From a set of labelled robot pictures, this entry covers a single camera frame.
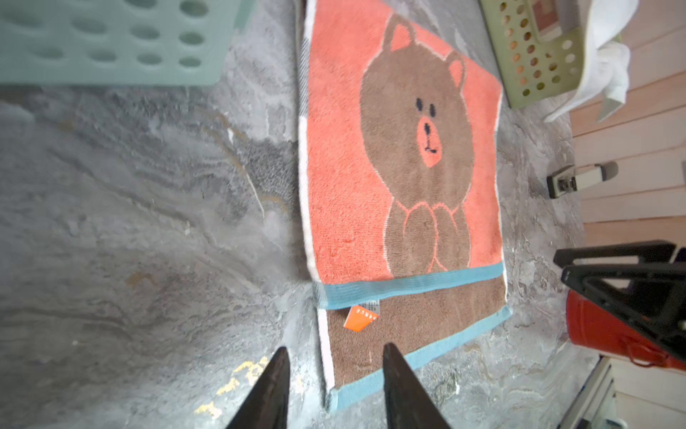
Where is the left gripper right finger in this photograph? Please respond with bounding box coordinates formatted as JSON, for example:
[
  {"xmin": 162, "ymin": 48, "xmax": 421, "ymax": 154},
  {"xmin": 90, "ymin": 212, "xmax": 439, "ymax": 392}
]
[{"xmin": 382, "ymin": 342, "xmax": 449, "ymax": 429}]

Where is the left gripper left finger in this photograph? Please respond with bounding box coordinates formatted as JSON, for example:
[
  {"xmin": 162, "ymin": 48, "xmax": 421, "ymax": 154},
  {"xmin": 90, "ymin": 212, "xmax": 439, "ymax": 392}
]
[{"xmin": 226, "ymin": 347, "xmax": 290, "ymax": 429}]

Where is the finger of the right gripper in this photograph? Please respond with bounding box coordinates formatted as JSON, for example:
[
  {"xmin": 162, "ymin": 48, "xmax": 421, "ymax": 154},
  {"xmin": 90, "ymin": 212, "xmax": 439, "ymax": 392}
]
[
  {"xmin": 561, "ymin": 263, "xmax": 685, "ymax": 349},
  {"xmin": 553, "ymin": 240, "xmax": 676, "ymax": 268}
]

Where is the plain white towel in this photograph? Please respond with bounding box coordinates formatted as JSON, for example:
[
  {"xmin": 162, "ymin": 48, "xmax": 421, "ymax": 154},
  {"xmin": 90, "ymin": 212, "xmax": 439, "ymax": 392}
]
[{"xmin": 544, "ymin": 0, "xmax": 639, "ymax": 123}]

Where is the light green plastic basket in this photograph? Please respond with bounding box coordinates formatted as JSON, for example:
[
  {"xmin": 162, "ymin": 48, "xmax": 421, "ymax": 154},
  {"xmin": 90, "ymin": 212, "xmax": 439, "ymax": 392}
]
[{"xmin": 480, "ymin": 0, "xmax": 583, "ymax": 109}]

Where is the brown towel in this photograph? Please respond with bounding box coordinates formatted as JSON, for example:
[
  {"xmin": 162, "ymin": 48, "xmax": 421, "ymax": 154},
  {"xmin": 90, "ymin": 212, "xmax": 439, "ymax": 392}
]
[{"xmin": 298, "ymin": 1, "xmax": 512, "ymax": 412}]

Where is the red pen holder cup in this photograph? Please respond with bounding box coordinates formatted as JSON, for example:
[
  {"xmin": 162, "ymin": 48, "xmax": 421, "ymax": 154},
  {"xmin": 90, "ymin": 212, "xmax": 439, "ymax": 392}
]
[{"xmin": 566, "ymin": 291, "xmax": 685, "ymax": 372}]

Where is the black white stapler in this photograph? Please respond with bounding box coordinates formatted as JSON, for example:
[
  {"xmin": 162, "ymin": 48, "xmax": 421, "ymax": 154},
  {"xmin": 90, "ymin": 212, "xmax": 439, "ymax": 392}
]
[{"xmin": 547, "ymin": 161, "xmax": 619, "ymax": 199}]

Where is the red white blue towel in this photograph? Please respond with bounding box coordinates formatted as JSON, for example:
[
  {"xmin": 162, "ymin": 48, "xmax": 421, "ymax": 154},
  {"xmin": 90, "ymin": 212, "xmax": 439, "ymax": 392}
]
[{"xmin": 528, "ymin": 0, "xmax": 581, "ymax": 42}]

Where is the mint green plastic basket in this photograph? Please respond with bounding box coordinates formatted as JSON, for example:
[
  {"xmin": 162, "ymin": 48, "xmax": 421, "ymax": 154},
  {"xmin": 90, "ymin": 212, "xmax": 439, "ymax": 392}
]
[{"xmin": 1, "ymin": 0, "xmax": 255, "ymax": 86}]

